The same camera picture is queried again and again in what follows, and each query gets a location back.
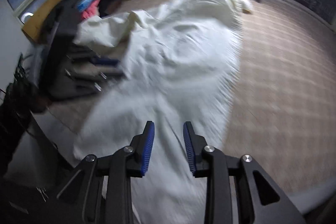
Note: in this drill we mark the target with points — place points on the person's left forearm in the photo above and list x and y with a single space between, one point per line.
15 129

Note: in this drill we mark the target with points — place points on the dark cloth under pile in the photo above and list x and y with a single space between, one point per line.
111 5

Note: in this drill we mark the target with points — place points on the red folded garment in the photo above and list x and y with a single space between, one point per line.
90 10

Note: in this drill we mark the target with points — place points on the wooden bench frame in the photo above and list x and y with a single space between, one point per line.
39 16

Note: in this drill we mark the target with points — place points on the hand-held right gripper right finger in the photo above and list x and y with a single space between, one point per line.
189 150

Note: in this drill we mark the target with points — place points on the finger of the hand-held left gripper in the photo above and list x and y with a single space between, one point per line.
105 61
89 79

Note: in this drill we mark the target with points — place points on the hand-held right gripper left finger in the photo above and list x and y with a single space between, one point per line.
147 150

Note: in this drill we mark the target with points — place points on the white pants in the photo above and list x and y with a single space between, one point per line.
178 56

